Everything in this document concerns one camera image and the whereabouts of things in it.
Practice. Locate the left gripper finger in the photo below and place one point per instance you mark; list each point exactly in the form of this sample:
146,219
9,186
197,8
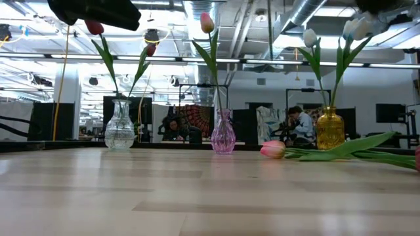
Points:
124,16

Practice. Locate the pink artificial tulip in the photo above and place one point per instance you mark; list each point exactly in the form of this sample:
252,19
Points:
272,149
207,23

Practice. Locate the clear glass vase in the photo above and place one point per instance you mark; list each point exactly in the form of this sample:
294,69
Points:
119,131

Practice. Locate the yellow glass vase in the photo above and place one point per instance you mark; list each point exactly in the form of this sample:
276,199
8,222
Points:
329,129

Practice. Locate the pink glass vase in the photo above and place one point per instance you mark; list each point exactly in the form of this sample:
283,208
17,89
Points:
223,134

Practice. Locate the black partition panel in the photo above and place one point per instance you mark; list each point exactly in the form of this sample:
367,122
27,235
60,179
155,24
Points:
147,111
246,128
39,121

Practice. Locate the long ceiling light bar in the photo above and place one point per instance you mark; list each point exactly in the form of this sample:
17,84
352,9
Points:
279,61

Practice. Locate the person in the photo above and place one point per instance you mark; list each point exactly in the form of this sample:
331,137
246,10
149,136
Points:
175,129
303,126

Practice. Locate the orange mandala tapestry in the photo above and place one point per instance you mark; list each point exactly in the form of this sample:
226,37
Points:
200,118

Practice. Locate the white teal patterned cloth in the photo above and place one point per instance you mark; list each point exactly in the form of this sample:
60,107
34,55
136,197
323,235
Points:
269,123

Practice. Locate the black rig frame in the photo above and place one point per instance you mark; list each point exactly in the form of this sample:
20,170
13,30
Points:
203,85
308,90

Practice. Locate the black wall monitor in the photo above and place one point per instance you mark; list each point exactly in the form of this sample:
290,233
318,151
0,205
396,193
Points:
390,113

